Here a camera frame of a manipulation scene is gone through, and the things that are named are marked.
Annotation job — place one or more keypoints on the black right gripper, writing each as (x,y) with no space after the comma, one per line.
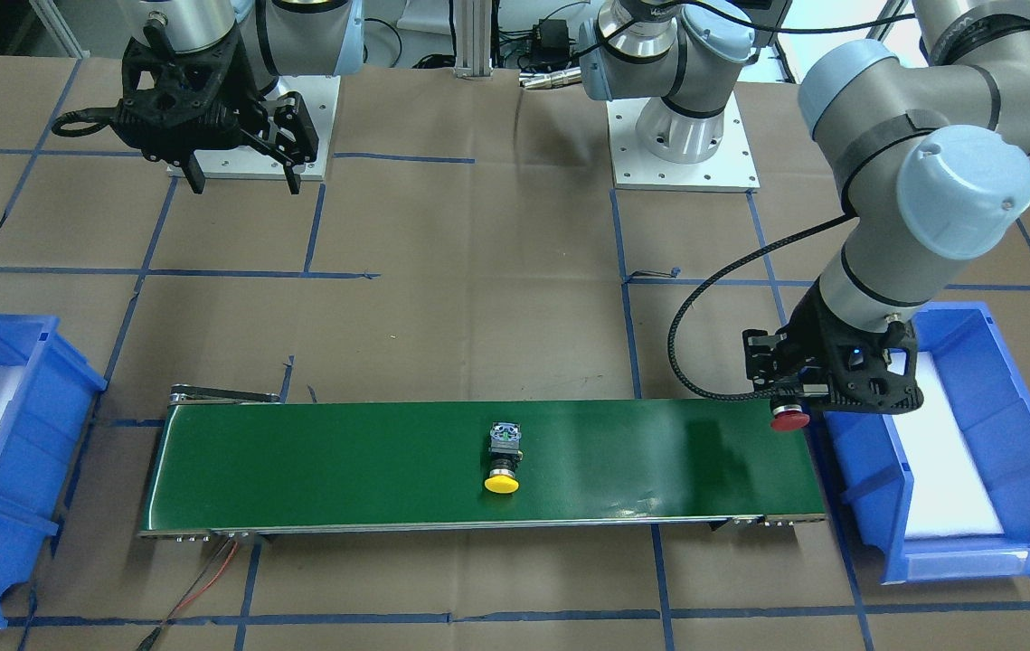
(245,93)

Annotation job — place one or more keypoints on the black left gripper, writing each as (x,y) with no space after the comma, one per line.
(806,335)

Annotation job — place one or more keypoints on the red push button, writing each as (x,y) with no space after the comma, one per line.
(788,416)

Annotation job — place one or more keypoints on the yellow push button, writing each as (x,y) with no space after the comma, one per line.
(505,455)

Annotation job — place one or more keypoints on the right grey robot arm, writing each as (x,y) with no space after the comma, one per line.
(281,38)

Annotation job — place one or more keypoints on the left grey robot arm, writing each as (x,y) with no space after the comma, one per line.
(933,165)

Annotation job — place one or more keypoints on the green conveyor belt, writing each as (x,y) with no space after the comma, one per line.
(317,468)

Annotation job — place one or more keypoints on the black power adapter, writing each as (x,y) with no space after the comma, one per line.
(550,38)

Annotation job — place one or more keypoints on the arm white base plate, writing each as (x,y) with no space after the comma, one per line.
(655,149)
(232,157)

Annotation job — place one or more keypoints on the aluminium profile post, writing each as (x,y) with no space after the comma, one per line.
(473,28)

